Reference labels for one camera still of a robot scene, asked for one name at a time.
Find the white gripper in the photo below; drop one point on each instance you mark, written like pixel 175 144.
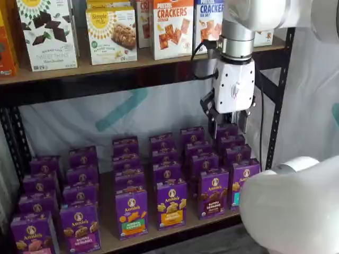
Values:
pixel 233 84

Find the purple chocolate bunny grahams box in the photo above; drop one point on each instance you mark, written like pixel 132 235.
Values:
pixel 214 194

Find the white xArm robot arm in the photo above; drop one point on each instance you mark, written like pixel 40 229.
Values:
pixel 280 206

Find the purple Annie's snack box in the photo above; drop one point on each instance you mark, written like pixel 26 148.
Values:
pixel 82 176
pixel 227 129
pixel 45 165
pixel 204 163
pixel 164 156
pixel 79 194
pixel 37 203
pixel 162 141
pixel 129 177
pixel 125 145
pixel 127 162
pixel 83 157
pixel 231 140
pixel 198 148
pixel 238 154
pixel 39 183
pixel 192 135
pixel 131 186
pixel 167 172

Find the purple Annie's box teal label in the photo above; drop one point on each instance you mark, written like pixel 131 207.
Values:
pixel 242 174

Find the yellow label crackers box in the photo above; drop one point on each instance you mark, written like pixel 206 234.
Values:
pixel 265 38

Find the blue sea salt crackers box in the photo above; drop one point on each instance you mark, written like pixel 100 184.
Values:
pixel 206 26

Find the purple Annie's box yellow label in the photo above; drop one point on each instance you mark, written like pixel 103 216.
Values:
pixel 172 206

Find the cheddar pretzel crackers box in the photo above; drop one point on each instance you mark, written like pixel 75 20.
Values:
pixel 172 31

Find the white red crackers box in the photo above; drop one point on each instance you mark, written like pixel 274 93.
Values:
pixel 144 26

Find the purple hidden veggies box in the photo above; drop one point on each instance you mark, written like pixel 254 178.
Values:
pixel 131 214

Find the Simple Mills almond bar box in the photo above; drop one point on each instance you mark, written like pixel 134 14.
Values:
pixel 114 37

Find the yellow Simple Mills box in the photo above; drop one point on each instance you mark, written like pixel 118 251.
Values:
pixel 108 3

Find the purple Annie's box magenta label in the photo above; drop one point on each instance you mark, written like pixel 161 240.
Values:
pixel 79 227

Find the white Sweet Thins box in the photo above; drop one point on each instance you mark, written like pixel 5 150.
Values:
pixel 47 34

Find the purple Annie's box pink label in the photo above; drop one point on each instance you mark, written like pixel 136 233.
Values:
pixel 31 232

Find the orange snack box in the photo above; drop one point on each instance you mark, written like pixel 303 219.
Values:
pixel 6 47

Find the white curtain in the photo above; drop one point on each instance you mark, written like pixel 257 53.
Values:
pixel 312 92

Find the white sheet with teal stripe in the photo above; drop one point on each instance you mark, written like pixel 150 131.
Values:
pixel 79 124

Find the black metal shelf frame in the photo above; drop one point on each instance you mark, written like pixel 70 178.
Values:
pixel 79 88

